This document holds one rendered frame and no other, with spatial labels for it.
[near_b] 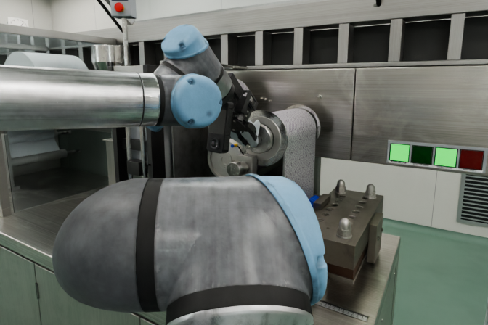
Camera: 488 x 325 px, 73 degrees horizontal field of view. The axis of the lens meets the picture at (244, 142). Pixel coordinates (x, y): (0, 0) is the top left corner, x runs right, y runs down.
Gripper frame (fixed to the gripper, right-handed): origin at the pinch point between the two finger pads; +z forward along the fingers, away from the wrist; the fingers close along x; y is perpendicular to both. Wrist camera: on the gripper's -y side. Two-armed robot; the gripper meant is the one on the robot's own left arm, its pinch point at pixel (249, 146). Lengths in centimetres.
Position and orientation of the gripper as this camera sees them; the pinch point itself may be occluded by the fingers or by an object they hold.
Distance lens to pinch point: 84.9
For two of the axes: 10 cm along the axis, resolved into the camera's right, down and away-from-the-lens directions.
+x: -8.6, -0.9, 5.0
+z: 3.9, 5.1, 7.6
